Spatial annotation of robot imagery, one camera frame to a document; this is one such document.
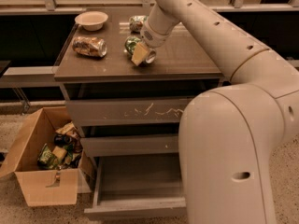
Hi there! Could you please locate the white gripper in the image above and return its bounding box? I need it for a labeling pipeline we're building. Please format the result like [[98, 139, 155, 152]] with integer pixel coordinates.
[[131, 20, 171, 65]]

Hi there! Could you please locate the white paper bowl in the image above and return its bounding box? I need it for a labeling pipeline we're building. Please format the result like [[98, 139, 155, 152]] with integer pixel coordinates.
[[75, 11, 108, 32]]

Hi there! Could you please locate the grey middle drawer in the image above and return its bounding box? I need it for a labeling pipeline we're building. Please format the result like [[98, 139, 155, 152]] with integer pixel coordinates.
[[81, 134, 178, 157]]

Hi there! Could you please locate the white green crushed can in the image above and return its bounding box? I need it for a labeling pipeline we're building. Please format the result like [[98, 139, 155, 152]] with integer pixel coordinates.
[[129, 15, 148, 33]]

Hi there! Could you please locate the green soda can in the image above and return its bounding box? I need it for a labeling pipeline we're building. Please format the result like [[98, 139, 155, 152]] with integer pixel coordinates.
[[124, 35, 156, 64]]

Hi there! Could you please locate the grey drawer cabinet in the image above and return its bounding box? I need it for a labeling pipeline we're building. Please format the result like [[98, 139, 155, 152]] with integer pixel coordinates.
[[55, 7, 223, 157]]

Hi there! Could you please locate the brown crushed can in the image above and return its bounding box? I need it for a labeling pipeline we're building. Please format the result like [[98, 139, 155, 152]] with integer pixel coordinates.
[[72, 36, 107, 58]]

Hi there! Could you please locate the grey open bottom drawer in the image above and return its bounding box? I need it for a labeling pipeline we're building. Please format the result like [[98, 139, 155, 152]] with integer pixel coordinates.
[[84, 153, 186, 220]]

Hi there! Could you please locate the open cardboard box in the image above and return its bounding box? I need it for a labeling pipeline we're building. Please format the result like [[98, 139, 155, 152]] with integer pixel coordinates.
[[0, 106, 95, 206]]

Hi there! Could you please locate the dark can in box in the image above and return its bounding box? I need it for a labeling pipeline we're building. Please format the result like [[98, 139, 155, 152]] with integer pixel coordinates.
[[54, 134, 74, 146]]

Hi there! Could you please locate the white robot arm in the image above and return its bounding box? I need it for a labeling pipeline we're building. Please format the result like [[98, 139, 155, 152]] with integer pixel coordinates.
[[133, 0, 299, 224]]

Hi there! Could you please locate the tan snack packet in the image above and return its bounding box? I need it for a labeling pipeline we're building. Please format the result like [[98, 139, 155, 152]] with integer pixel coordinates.
[[55, 122, 77, 135]]

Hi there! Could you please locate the grey top drawer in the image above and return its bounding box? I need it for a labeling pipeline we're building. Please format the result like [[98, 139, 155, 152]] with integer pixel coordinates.
[[66, 97, 190, 127]]

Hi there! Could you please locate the green snack bag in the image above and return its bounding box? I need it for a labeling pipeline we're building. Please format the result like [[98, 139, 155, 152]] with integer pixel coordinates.
[[37, 144, 59, 170]]

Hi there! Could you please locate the metal window railing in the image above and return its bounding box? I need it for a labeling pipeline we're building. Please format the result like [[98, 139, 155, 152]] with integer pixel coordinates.
[[0, 59, 299, 90]]

